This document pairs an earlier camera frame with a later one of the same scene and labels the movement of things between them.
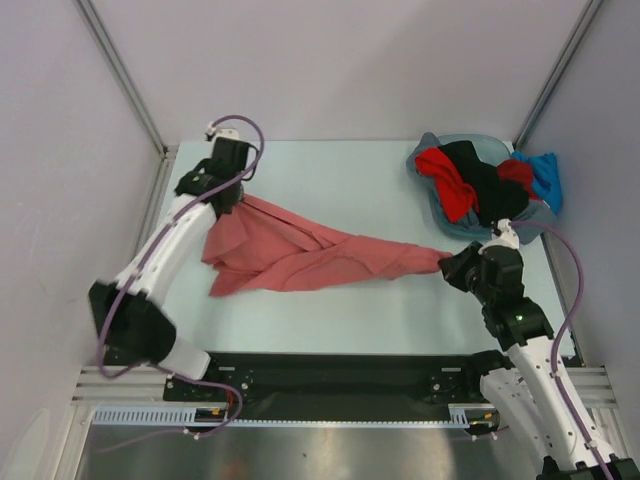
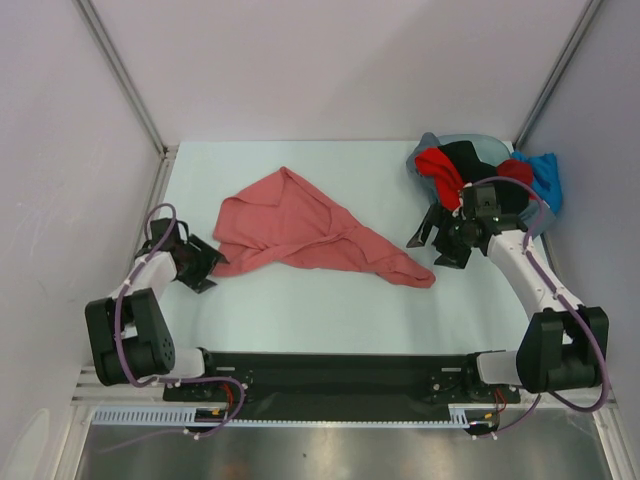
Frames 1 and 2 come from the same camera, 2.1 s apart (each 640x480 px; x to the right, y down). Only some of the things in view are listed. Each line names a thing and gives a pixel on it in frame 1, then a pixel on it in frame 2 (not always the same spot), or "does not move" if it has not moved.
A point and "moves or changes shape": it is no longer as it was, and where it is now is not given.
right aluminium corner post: [591, 8] does not move
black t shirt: [498, 199] does not move
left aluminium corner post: [121, 67] does not move
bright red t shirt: [457, 197] does not move
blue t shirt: [546, 179] does not move
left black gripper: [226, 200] -> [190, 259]
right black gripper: [453, 266] -> [455, 258]
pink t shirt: [253, 245] moves or changes shape
